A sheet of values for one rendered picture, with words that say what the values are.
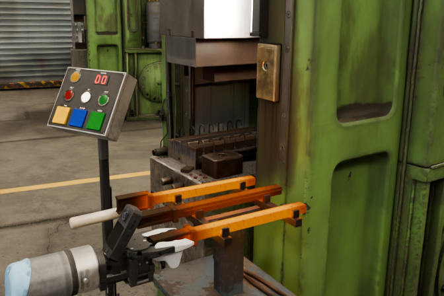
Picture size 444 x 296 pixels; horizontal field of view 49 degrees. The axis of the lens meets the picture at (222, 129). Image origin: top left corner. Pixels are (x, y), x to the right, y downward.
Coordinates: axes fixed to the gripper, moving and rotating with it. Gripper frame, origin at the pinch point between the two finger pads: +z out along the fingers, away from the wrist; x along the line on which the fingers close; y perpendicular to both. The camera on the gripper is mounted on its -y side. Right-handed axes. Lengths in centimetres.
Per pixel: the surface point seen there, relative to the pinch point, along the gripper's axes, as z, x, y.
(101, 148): 18, -115, 11
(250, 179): 33.7, -22.1, -0.6
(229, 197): 19.8, -11.4, -1.3
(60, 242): 18, -207, 96
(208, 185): 20.0, -22.9, -0.7
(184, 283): 11.1, -20.9, 26.5
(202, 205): 11.1, -10.5, -1.0
